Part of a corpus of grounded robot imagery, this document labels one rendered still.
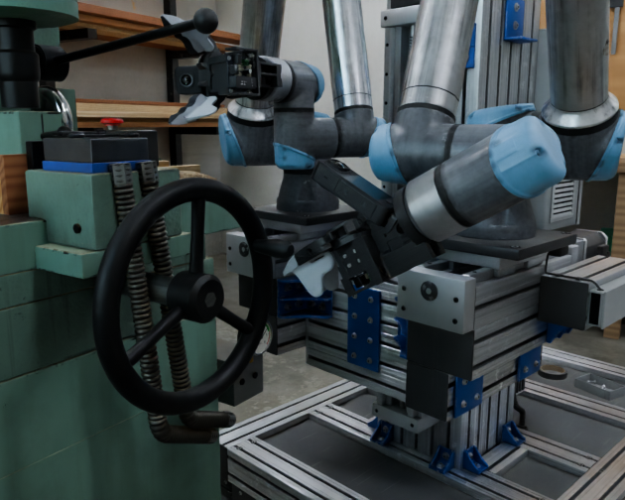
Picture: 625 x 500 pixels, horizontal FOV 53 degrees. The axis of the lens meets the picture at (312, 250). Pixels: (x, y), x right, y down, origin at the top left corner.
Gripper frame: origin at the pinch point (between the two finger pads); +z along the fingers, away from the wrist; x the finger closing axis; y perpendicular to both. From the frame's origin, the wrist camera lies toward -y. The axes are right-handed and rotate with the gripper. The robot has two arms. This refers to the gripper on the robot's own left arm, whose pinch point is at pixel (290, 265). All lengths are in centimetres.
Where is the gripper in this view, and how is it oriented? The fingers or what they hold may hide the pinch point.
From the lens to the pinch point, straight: 81.4
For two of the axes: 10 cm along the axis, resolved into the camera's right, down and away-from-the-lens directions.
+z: -7.1, 4.0, 5.8
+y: 4.2, 9.0, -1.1
